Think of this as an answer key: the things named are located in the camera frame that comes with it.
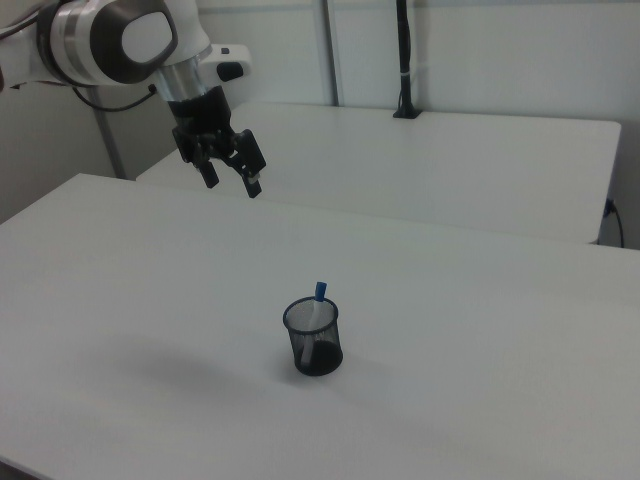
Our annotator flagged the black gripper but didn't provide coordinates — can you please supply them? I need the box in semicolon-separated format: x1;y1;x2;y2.
167;85;268;200

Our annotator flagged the white marker with blue cap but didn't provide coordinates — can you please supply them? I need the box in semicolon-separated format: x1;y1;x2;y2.
301;281;328;370

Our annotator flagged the white side table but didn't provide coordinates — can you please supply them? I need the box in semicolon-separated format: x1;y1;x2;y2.
135;101;623;246

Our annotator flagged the black pole with clamp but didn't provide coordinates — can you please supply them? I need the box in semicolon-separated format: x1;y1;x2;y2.
391;0;423;121

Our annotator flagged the black mesh pen cup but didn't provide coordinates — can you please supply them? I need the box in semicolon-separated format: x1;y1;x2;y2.
282;296;345;378

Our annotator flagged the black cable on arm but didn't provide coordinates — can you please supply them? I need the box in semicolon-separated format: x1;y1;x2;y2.
73;83;159;113

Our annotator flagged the black cable beside side table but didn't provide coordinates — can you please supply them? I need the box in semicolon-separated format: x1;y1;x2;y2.
603;197;627;249

